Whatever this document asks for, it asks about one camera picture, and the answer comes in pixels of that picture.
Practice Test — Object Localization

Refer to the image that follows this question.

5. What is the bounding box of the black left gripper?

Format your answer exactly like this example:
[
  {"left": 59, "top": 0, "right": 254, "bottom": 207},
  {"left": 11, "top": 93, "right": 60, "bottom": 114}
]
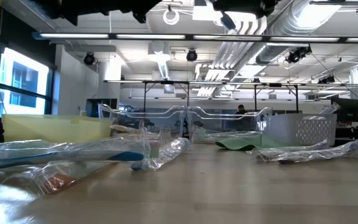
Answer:
[{"left": 40, "top": 0, "right": 165, "bottom": 26}]

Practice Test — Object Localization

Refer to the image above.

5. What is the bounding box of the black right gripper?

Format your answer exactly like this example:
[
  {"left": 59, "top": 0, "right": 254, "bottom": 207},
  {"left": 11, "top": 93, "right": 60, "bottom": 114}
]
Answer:
[{"left": 211, "top": 0, "right": 280, "bottom": 19}]

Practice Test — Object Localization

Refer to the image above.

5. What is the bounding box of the blue toothbrush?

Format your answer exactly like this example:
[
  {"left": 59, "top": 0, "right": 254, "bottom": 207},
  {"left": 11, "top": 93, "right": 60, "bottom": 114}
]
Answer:
[
  {"left": 220, "top": 11, "right": 238, "bottom": 31},
  {"left": 0, "top": 136, "right": 151, "bottom": 172},
  {"left": 131, "top": 128, "right": 192, "bottom": 171}
]

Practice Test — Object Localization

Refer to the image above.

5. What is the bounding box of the orange yellow toothbrush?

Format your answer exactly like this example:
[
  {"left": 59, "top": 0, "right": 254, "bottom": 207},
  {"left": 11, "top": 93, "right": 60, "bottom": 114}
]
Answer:
[{"left": 109, "top": 123, "right": 145, "bottom": 135}]

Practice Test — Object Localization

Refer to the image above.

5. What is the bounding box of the purple toothbrush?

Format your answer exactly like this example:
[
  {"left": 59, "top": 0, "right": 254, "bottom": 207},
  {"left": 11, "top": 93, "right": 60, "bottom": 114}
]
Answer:
[
  {"left": 277, "top": 139, "right": 358, "bottom": 165},
  {"left": 247, "top": 139, "right": 331, "bottom": 162},
  {"left": 319, "top": 101, "right": 342, "bottom": 115}
]

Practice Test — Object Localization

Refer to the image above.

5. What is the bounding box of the long ceiling light strip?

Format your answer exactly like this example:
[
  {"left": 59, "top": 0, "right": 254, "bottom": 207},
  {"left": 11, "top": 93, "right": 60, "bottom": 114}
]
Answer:
[
  {"left": 32, "top": 32, "right": 358, "bottom": 44},
  {"left": 103, "top": 79, "right": 358, "bottom": 88}
]

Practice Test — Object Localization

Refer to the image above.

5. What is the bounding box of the black computer monitor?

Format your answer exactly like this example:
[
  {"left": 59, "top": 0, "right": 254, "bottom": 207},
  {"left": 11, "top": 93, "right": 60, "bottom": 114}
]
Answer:
[
  {"left": 85, "top": 98, "right": 119, "bottom": 118},
  {"left": 330, "top": 97, "right": 358, "bottom": 123}
]

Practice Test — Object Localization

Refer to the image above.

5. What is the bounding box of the person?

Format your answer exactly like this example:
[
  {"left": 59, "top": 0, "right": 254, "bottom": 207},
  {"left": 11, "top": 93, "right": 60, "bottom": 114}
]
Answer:
[{"left": 234, "top": 104, "right": 249, "bottom": 116}]

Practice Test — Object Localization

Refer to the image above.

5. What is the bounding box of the large glass window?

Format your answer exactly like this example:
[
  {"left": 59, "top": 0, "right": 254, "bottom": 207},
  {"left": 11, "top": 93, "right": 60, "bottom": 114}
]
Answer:
[{"left": 0, "top": 46, "right": 53, "bottom": 118}]

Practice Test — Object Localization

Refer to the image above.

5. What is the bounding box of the yellow plastic bin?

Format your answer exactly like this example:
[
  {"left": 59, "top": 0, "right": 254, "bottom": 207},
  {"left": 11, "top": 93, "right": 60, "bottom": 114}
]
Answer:
[{"left": 1, "top": 113, "right": 114, "bottom": 144}]

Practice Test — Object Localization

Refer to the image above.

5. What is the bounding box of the white perforated basket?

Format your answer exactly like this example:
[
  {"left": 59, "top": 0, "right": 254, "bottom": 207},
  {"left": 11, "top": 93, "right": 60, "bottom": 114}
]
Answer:
[{"left": 264, "top": 113, "right": 338, "bottom": 147}]

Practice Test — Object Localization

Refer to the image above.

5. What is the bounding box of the green cloth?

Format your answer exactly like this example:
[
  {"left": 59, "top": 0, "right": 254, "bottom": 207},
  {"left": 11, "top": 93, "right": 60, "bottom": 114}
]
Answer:
[{"left": 214, "top": 133, "right": 291, "bottom": 152}]

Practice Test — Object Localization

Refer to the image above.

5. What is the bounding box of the silver air duct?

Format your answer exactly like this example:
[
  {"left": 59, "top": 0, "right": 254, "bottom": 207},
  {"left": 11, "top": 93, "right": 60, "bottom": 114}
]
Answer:
[{"left": 228, "top": 0, "right": 343, "bottom": 66}]

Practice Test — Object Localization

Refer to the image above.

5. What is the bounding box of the black ceiling camera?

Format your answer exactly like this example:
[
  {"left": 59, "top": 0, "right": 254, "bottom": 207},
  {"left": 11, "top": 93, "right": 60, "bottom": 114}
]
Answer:
[
  {"left": 185, "top": 49, "right": 199, "bottom": 63},
  {"left": 284, "top": 44, "right": 313, "bottom": 65},
  {"left": 317, "top": 74, "right": 337, "bottom": 85},
  {"left": 83, "top": 52, "right": 98, "bottom": 67}
]

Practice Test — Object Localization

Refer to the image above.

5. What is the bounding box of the white cable coil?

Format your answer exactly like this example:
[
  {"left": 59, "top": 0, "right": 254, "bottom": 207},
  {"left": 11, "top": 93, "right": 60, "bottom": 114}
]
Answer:
[{"left": 162, "top": 8, "right": 181, "bottom": 26}]

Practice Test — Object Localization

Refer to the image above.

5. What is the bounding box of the white ceiling duct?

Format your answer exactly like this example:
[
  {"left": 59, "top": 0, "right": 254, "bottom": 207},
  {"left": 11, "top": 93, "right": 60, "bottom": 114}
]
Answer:
[{"left": 147, "top": 40, "right": 172, "bottom": 80}]

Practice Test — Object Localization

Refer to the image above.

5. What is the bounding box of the black metal frame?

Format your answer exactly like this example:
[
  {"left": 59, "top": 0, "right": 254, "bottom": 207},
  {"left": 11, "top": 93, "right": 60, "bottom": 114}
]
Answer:
[
  {"left": 252, "top": 82, "right": 300, "bottom": 113},
  {"left": 142, "top": 80, "right": 191, "bottom": 131}
]

